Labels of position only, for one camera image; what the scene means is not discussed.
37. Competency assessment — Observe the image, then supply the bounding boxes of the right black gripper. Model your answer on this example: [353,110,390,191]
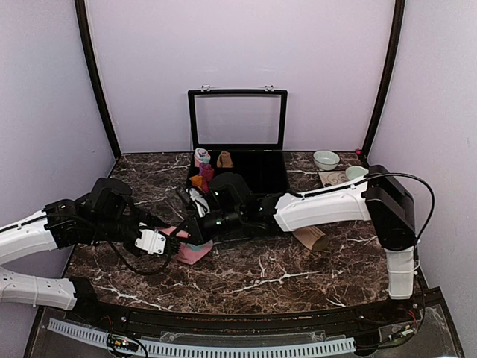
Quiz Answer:
[170,207,244,246]

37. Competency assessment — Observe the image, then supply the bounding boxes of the pink patterned sock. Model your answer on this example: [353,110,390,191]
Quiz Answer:
[159,226,213,265]

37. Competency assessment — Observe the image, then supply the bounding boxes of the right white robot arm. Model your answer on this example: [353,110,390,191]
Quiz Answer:
[178,165,418,324]

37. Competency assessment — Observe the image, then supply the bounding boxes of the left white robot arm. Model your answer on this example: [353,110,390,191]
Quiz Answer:
[1,178,180,325]

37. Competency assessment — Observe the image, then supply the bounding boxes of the rolled orange sock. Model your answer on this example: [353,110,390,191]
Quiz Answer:
[189,175,209,193]

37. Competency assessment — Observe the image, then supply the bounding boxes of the rolled purple red sock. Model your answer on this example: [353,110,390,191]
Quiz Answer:
[199,163,215,183]

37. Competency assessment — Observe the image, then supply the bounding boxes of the rolled pink white sock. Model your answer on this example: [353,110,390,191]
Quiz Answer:
[194,148,211,167]

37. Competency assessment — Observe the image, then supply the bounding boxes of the rolled brown sock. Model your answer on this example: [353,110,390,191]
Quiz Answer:
[216,151,234,169]

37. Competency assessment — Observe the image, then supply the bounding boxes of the black glass-lid storage box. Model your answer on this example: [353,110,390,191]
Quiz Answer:
[187,87,289,195]

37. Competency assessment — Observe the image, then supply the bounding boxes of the small circuit board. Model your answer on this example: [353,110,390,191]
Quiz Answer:
[107,335,139,352]

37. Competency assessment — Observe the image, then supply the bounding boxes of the striped brown beige sock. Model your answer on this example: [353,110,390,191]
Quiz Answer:
[292,226,329,251]

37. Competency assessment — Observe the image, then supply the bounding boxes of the floral square plate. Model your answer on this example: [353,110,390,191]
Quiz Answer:
[318,171,349,187]

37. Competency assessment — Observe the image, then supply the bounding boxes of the far pale green bowl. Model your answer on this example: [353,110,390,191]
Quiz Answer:
[313,150,340,171]

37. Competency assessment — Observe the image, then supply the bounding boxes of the pale green bowl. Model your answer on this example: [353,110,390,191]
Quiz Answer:
[313,150,340,171]
[345,166,369,181]

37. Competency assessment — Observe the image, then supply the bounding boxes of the near pale green bowl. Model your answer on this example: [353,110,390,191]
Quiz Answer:
[345,166,369,181]

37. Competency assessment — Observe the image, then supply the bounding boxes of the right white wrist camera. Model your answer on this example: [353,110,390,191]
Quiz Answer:
[186,186,210,217]

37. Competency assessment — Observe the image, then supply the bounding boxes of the white slotted cable duct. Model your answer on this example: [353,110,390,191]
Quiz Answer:
[46,318,356,357]

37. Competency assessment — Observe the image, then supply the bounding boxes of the left black frame post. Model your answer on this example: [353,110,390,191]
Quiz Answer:
[74,0,122,161]

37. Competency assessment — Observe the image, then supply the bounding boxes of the black frame post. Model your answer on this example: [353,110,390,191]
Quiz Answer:
[359,0,406,163]
[74,0,122,161]

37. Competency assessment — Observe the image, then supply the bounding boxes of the right black frame post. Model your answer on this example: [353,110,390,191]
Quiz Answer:
[359,0,406,163]

